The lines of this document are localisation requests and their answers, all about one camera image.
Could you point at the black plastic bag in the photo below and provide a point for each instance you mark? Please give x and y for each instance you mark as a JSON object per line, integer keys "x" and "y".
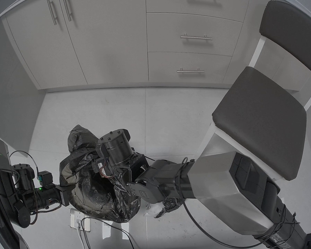
{"x": 93, "y": 191}

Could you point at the clear printed wrapper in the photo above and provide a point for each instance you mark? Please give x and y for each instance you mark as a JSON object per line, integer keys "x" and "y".
{"x": 151, "y": 209}

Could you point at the white cabinet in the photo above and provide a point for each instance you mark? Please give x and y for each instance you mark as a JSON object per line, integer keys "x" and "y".
{"x": 114, "y": 43}

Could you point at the crumpled black plastic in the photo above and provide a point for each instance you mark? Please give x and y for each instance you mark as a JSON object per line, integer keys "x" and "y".
{"x": 169, "y": 206}

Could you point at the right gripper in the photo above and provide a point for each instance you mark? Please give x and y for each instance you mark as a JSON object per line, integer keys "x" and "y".
{"x": 119, "y": 175}

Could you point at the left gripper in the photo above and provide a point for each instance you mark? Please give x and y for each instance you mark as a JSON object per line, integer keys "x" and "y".
{"x": 50, "y": 197}

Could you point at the dark grey white-framed chair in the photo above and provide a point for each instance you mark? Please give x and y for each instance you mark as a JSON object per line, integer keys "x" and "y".
{"x": 261, "y": 118}

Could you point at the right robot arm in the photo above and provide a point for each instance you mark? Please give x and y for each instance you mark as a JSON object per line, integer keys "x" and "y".
{"x": 223, "y": 183}

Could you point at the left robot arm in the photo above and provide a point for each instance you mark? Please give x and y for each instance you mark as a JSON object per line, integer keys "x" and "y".
{"x": 5, "y": 191}

